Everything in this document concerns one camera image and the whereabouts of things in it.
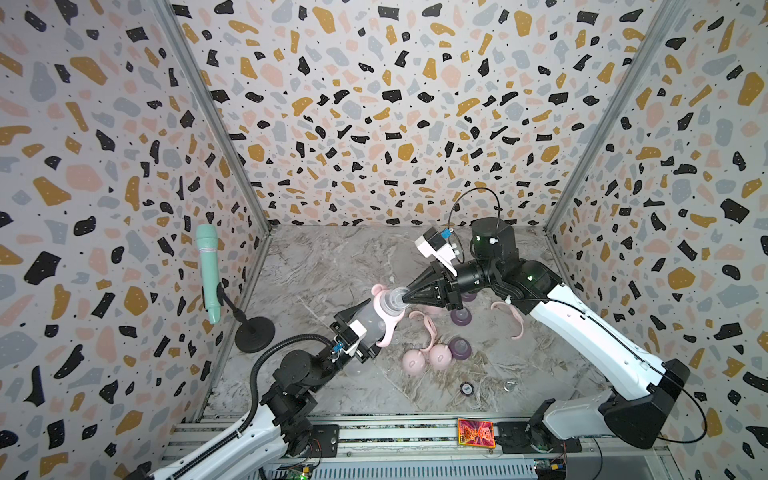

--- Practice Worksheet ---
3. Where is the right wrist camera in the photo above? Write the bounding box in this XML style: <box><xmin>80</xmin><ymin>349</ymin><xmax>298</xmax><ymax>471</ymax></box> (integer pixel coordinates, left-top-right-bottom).
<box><xmin>415</xmin><ymin>227</ymin><xmax>457</xmax><ymax>276</ymax></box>

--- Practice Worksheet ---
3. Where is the clear baby bottle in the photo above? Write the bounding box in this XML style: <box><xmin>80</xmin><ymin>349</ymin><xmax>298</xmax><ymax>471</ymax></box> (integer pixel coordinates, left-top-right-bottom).
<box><xmin>355</xmin><ymin>284</ymin><xmax>408</xmax><ymax>348</ymax></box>

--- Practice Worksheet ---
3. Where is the clear straw disc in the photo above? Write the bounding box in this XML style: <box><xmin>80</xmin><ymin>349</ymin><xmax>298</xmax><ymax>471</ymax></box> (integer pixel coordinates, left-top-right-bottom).
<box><xmin>391</xmin><ymin>287</ymin><xmax>409</xmax><ymax>304</ymax></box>

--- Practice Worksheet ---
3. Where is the pink bottle handle ring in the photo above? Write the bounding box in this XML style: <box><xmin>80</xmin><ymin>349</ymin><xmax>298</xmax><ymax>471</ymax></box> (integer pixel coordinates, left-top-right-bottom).
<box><xmin>490</xmin><ymin>300</ymin><xmax>526</xmax><ymax>341</ymax></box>
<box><xmin>370</xmin><ymin>284</ymin><xmax>406</xmax><ymax>349</ymax></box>
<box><xmin>408</xmin><ymin>309</ymin><xmax>439</xmax><ymax>353</ymax></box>

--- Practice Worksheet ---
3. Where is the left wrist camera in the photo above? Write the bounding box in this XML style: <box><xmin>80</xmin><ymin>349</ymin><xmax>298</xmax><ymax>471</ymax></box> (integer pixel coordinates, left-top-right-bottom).
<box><xmin>331</xmin><ymin>320</ymin><xmax>367</xmax><ymax>358</ymax></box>

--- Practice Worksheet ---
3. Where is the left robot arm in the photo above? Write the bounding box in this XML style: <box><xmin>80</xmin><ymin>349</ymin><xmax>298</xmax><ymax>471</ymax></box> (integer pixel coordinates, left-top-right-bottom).
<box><xmin>127</xmin><ymin>302</ymin><xmax>383</xmax><ymax>479</ymax></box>

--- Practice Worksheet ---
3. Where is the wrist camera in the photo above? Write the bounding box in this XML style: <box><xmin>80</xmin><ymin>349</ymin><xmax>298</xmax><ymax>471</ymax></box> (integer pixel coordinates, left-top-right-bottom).
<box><xmin>415</xmin><ymin>227</ymin><xmax>457</xmax><ymax>276</ymax></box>
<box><xmin>331</xmin><ymin>320</ymin><xmax>367</xmax><ymax>358</ymax></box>

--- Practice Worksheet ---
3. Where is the small black round cap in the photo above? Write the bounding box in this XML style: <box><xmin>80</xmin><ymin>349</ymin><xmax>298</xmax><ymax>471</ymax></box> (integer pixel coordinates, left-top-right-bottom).
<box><xmin>460</xmin><ymin>382</ymin><xmax>475</xmax><ymax>397</ymax></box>

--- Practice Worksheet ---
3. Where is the mint green microphone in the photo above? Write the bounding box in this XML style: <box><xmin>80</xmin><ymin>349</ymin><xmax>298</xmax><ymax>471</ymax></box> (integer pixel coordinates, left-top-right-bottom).
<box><xmin>196</xmin><ymin>224</ymin><xmax>221</xmax><ymax>325</ymax></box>

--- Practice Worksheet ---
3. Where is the black corrugated cable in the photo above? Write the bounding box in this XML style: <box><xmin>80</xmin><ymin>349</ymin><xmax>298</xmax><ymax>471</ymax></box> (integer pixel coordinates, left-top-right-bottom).
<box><xmin>167</xmin><ymin>333</ymin><xmax>334</xmax><ymax>480</ymax></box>

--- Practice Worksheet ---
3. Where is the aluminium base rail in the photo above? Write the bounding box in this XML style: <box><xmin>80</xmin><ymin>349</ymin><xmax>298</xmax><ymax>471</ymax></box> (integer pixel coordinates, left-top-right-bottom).
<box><xmin>158</xmin><ymin>413</ymin><xmax>685</xmax><ymax>480</ymax></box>

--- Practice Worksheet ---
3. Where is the pink bottle cap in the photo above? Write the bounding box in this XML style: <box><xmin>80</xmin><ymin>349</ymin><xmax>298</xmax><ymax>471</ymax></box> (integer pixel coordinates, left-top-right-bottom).
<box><xmin>420</xmin><ymin>305</ymin><xmax>446</xmax><ymax>317</ymax></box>
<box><xmin>428</xmin><ymin>344</ymin><xmax>453</xmax><ymax>371</ymax></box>
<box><xmin>401</xmin><ymin>349</ymin><xmax>427</xmax><ymax>376</ymax></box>

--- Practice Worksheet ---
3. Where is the orange pink card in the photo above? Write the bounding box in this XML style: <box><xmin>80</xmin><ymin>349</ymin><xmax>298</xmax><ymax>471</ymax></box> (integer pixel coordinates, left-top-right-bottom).
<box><xmin>457</xmin><ymin>419</ymin><xmax>496</xmax><ymax>449</ymax></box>

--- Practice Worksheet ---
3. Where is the black microphone stand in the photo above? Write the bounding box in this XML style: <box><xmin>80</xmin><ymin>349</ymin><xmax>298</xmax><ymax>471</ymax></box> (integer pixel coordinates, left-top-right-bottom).
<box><xmin>203</xmin><ymin>283</ymin><xmax>276</xmax><ymax>353</ymax></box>

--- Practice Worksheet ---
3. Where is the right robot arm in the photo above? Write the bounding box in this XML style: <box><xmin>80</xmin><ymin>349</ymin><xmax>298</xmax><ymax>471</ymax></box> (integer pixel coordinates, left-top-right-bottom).
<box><xmin>405</xmin><ymin>217</ymin><xmax>690</xmax><ymax>452</ymax></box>

